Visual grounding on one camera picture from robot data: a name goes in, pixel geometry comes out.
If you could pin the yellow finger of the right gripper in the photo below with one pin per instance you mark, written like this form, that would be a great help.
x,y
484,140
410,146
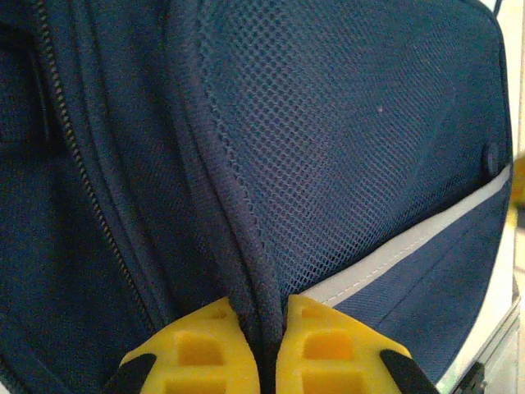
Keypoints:
x,y
518,214
519,164

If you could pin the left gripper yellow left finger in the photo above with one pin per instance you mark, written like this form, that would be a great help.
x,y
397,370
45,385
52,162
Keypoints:
x,y
197,357

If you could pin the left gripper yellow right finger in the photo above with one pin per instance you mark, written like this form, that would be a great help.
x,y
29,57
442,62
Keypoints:
x,y
328,357

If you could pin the navy blue student backpack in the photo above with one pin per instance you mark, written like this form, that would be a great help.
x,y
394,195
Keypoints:
x,y
328,143

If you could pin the aluminium side rail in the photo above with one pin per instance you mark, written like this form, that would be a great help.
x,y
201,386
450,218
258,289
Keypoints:
x,y
492,353

